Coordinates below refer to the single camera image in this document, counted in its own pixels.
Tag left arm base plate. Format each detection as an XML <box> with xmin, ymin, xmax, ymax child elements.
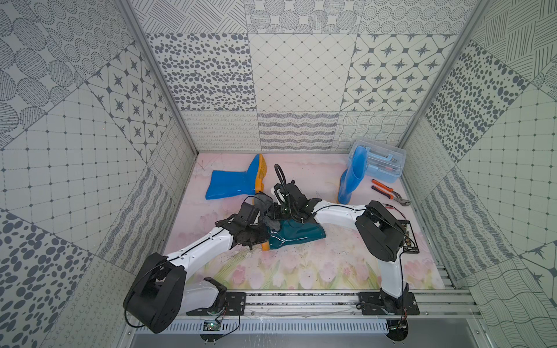
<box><xmin>187</xmin><ymin>291</ymin><xmax>247</xmax><ymax>317</ymax></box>

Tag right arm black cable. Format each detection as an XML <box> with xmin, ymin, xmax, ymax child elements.
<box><xmin>273</xmin><ymin>164</ymin><xmax>290</xmax><ymax>197</ymax></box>

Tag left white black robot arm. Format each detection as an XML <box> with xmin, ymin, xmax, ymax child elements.
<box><xmin>123</xmin><ymin>202</ymin><xmax>269</xmax><ymax>334</ymax></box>

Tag aluminium mounting rail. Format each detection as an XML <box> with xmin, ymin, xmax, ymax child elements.
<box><xmin>123</xmin><ymin>289</ymin><xmax>480</xmax><ymax>320</ymax></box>

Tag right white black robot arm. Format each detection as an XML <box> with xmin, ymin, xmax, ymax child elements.
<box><xmin>270</xmin><ymin>181</ymin><xmax>408</xmax><ymax>311</ymax></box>

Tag grey microfibre cloth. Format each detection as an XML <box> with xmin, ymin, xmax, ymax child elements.
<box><xmin>253</xmin><ymin>192</ymin><xmax>281</xmax><ymax>232</ymax></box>

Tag blue rubber boot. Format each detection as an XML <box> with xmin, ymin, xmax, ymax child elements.
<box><xmin>205</xmin><ymin>154</ymin><xmax>267</xmax><ymax>200</ymax></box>
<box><xmin>337</xmin><ymin>146</ymin><xmax>368</xmax><ymax>204</ymax></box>

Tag green rubber boot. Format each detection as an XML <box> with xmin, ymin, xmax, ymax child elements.
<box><xmin>262</xmin><ymin>220</ymin><xmax>326</xmax><ymax>251</ymax></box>

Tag light blue plastic toolbox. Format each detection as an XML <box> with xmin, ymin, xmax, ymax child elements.
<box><xmin>348</xmin><ymin>140</ymin><xmax>406</xmax><ymax>184</ymax></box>

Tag white ventilation grille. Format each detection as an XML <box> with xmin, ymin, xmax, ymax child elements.
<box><xmin>162</xmin><ymin>318</ymin><xmax>389</xmax><ymax>334</ymax></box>

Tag orange handled pliers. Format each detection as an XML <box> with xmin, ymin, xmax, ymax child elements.
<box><xmin>371</xmin><ymin>179</ymin><xmax>411</xmax><ymax>207</ymax></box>

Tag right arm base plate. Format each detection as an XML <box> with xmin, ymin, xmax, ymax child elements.
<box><xmin>356</xmin><ymin>291</ymin><xmax>420</xmax><ymax>317</ymax></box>

